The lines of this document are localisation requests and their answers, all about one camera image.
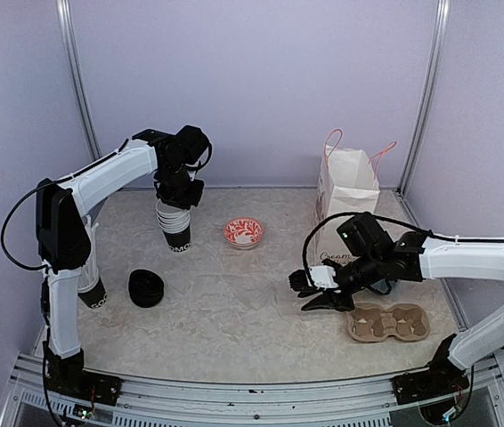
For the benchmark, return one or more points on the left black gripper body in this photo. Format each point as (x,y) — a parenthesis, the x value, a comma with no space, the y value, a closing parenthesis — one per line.
(176,189)

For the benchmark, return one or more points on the cup holding wrapped straws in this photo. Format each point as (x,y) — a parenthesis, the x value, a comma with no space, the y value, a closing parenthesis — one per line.
(91,290)

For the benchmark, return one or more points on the white paper takeout bag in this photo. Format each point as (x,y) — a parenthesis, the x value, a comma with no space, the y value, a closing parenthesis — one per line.
(347,182)

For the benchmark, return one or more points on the brown cardboard cup carrier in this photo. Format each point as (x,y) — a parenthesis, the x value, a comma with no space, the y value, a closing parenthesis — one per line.
(405,322)

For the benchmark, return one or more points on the left rear aluminium post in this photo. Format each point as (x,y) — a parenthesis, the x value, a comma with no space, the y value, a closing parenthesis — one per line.
(72,56)

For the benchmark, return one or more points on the aluminium post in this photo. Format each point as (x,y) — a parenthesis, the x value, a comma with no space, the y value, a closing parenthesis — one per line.
(72,56)
(427,97)

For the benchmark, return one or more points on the light blue ceramic mug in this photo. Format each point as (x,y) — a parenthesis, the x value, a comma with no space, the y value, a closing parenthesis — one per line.
(384,286)

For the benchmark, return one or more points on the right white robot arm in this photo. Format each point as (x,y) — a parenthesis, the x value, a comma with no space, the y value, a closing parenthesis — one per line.
(415,256)

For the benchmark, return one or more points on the stack of black cup lids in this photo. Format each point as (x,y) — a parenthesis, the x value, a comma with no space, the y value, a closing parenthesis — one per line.
(145,288)

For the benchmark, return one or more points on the right rear aluminium post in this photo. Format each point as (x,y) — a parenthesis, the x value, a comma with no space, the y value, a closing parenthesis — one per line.
(427,97)

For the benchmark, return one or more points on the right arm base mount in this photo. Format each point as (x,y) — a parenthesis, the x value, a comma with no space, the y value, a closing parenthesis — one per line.
(440,378)

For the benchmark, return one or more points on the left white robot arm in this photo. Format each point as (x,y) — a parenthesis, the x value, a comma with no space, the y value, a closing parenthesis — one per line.
(62,206)

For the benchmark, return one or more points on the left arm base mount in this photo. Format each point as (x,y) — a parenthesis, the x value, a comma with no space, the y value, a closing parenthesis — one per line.
(68,377)

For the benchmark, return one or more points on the aluminium front frame rail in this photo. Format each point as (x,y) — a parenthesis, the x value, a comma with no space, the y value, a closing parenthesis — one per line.
(145,401)

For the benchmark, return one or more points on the red patterned white bowl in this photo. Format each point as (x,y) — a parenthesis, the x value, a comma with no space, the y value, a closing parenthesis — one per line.
(243,232)

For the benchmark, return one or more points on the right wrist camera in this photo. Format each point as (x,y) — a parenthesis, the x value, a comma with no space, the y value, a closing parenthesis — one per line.
(318,277)

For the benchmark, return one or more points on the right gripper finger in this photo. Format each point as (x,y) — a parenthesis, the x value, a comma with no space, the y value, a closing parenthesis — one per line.
(312,291)
(337,302)

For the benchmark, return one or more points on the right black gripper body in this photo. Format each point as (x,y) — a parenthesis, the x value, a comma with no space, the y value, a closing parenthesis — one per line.
(367,269)

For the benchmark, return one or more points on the stack of black paper cups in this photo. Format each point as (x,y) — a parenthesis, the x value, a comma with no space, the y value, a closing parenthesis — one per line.
(175,224)

